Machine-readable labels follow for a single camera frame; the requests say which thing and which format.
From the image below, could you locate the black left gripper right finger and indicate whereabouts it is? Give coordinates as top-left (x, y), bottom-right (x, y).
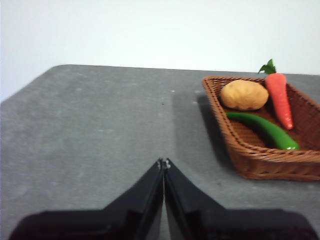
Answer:
top-left (163, 157), bottom-right (320, 240)

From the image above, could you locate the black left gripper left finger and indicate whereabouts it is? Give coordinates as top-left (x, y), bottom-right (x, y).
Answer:
top-left (8, 157), bottom-right (165, 240)

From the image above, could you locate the green chili pepper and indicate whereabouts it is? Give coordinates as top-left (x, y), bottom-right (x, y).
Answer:
top-left (225, 111), bottom-right (301, 151)

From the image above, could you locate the brown wicker basket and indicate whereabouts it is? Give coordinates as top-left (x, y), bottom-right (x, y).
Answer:
top-left (201, 75), bottom-right (320, 181)

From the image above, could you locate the yellow-brown potato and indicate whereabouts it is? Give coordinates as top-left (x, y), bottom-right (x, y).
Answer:
top-left (219, 79), bottom-right (270, 112)

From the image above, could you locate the orange carrot with green leaves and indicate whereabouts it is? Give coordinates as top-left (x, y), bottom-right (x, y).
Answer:
top-left (258, 58), bottom-right (294, 131)

